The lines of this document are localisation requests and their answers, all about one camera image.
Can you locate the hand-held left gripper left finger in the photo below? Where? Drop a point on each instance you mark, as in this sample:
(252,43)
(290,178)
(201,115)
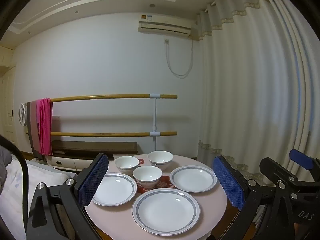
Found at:
(92,180)

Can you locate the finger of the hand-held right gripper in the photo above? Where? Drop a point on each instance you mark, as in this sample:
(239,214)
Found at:
(275,170)
(301,159)

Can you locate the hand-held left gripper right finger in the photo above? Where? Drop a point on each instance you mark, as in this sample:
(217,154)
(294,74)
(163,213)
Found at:
(228,182)

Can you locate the white plate with grey band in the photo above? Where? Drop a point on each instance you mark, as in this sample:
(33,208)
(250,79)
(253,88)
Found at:
(166,211)
(115,190)
(192,178)

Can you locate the white bowl with grey band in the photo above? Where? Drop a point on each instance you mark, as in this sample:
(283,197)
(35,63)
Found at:
(160,159)
(147,176)
(127,165)

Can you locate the white drawer cabinet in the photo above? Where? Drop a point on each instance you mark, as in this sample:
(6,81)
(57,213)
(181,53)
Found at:
(65,162)

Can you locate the dark wooden bench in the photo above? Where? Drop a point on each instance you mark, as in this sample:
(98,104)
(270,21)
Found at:
(95,146)

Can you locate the round pink printed table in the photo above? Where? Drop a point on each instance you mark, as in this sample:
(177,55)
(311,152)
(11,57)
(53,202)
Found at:
(117,220)

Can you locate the pink towel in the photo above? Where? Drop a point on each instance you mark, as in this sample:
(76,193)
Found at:
(45,125)

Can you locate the bed with pale sheet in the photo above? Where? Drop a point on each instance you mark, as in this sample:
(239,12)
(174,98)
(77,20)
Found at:
(15,187)

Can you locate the brown grey towel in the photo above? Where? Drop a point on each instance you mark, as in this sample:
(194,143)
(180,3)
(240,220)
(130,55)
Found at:
(32,130)

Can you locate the grey blanket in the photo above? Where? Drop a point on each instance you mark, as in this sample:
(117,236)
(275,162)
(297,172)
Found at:
(5,160)

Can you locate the white barre stand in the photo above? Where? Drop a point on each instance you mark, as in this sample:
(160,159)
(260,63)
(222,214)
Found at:
(155,115)

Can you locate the cream curtain with lace trim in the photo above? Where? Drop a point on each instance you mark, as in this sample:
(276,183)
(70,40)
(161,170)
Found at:
(250,80)

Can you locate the white round fan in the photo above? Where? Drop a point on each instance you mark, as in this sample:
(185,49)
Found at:
(22,115)

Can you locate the cream door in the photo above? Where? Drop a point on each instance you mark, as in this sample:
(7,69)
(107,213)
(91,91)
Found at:
(7,105)

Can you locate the short wooden barre rail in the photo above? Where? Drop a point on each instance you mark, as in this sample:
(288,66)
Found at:
(100,134)

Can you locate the long wooden barre rail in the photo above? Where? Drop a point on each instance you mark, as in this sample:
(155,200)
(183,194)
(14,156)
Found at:
(100,97)

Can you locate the cream wall cabinet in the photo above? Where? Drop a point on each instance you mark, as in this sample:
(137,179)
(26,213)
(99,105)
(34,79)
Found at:
(6,55)

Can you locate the white wall air conditioner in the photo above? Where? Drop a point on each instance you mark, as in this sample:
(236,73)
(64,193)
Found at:
(162,26)

